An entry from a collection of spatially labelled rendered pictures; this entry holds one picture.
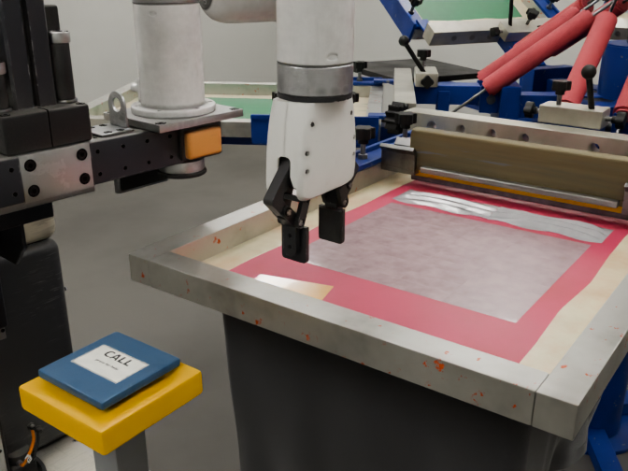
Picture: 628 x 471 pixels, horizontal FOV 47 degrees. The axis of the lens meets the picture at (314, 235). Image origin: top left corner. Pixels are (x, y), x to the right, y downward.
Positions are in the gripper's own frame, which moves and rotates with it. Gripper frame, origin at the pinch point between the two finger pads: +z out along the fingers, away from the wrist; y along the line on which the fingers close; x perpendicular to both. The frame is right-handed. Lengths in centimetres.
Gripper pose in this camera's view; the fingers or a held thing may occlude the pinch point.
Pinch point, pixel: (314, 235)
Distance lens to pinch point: 76.5
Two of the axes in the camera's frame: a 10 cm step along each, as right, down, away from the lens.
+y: -5.9, 3.0, -7.5
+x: 8.1, 2.2, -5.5
